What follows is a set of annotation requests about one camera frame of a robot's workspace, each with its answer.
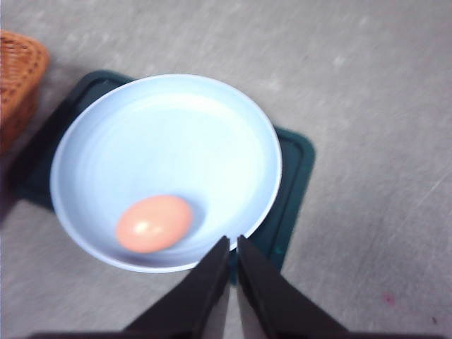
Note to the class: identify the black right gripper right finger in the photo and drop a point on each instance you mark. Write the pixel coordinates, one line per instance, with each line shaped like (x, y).
(277, 308)

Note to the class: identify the brown egg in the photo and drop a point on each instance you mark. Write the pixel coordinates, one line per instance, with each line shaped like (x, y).
(154, 223)

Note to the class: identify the blue round plate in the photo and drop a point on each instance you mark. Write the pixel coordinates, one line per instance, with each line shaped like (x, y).
(155, 172)

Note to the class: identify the brown wicker basket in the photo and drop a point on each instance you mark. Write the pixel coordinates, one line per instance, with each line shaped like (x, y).
(24, 63)

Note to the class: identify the black rectangular tray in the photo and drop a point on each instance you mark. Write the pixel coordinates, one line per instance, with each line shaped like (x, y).
(270, 239)

